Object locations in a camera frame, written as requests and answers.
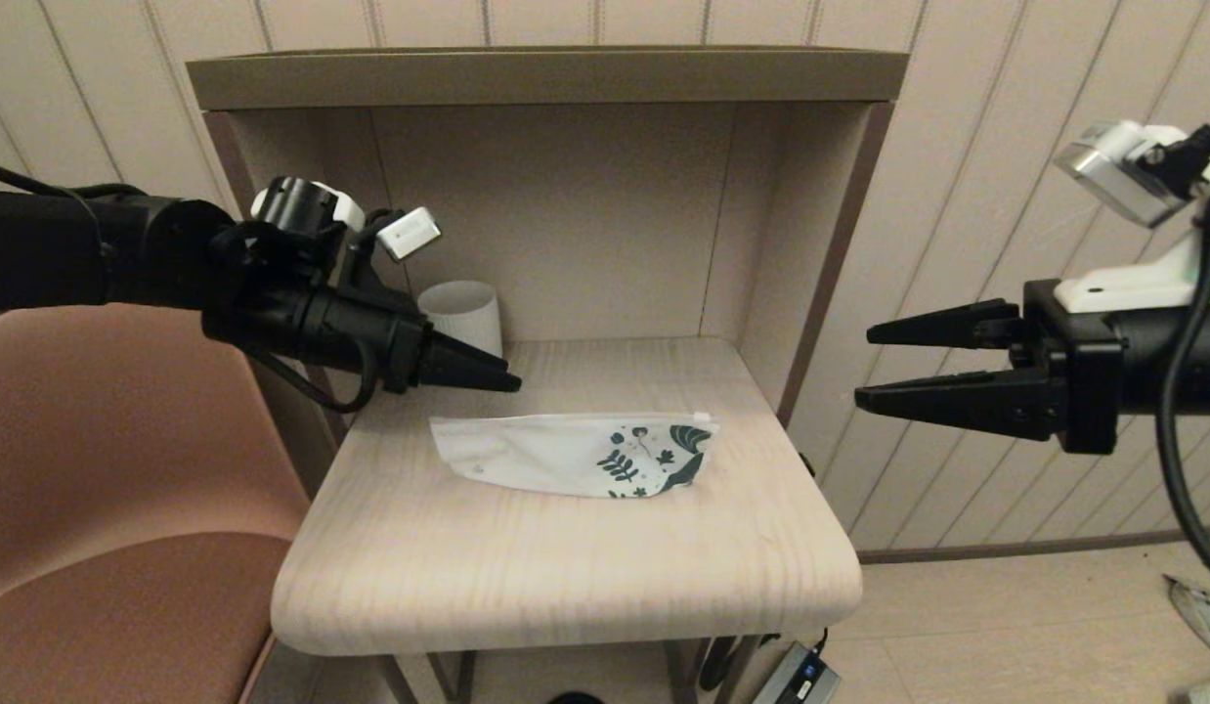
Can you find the white floral zipper pouch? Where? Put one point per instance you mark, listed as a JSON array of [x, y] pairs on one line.
[[537, 455]]

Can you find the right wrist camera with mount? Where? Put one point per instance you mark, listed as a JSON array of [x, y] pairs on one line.
[[1123, 284]]

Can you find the brown upholstered chair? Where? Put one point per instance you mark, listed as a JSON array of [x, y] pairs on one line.
[[107, 508]]

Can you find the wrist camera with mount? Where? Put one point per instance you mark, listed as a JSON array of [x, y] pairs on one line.
[[410, 233], [1123, 284]]

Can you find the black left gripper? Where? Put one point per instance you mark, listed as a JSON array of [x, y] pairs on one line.
[[361, 337]]

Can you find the dark table leg frame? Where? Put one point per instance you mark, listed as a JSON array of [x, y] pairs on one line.
[[685, 684]]

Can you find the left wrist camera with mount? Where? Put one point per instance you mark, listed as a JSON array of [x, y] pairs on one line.
[[410, 233]]

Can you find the brown wall baseboard strip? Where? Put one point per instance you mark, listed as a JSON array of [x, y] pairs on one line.
[[1055, 548]]

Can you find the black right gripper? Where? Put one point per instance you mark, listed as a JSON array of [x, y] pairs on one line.
[[1152, 362]]

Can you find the grey power adapter brick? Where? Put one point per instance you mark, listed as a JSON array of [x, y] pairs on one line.
[[800, 680]]

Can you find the white floor object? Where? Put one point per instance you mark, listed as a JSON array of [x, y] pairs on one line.
[[1206, 694]]

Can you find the beige brown shelf hutch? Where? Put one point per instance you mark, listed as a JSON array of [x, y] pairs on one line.
[[546, 76]]

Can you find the black round floor object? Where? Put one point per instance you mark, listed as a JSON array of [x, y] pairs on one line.
[[576, 699]]

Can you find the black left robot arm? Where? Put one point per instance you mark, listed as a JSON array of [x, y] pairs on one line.
[[77, 249]]

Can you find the crumpled grey patterned floor item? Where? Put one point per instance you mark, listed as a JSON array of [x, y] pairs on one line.
[[1206, 616]]

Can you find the white ribbed ceramic mug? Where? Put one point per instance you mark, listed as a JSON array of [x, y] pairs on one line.
[[468, 308]]

